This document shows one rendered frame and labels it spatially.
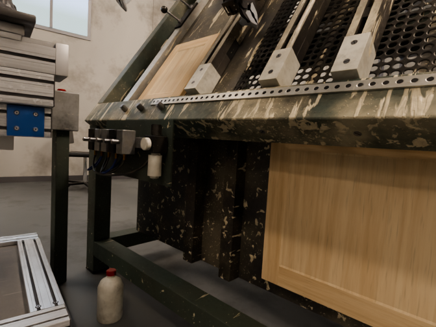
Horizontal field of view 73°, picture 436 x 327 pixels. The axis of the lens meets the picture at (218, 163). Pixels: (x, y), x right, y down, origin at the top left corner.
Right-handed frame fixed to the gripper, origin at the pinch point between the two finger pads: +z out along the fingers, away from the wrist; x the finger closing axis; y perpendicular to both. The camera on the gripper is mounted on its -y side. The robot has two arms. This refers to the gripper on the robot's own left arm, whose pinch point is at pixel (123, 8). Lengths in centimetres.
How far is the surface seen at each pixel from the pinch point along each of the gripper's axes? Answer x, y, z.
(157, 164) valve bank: -54, -36, 61
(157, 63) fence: -6.3, 3.0, 28.5
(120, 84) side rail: 15.9, -11.9, 31.5
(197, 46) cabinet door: -28.1, 14.3, 28.0
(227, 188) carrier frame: -60, -16, 81
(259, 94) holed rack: -87, -12, 47
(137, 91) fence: -8.4, -13.8, 37.3
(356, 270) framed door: -106, -13, 102
